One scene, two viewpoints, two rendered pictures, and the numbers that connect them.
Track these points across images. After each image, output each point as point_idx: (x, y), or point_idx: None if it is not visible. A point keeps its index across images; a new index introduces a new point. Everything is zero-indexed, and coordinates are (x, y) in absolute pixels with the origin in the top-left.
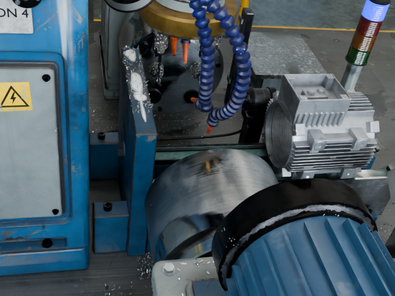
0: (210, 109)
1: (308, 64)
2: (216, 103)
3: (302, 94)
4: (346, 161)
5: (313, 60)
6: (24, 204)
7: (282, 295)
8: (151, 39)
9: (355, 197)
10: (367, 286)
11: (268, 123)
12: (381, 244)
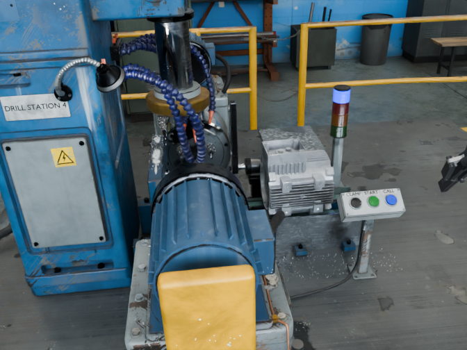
0: (191, 159)
1: (312, 144)
2: (244, 180)
3: (275, 153)
4: (313, 198)
5: (316, 142)
6: (80, 233)
7: (162, 213)
8: (175, 130)
9: (225, 172)
10: (206, 204)
11: (263, 180)
12: (233, 193)
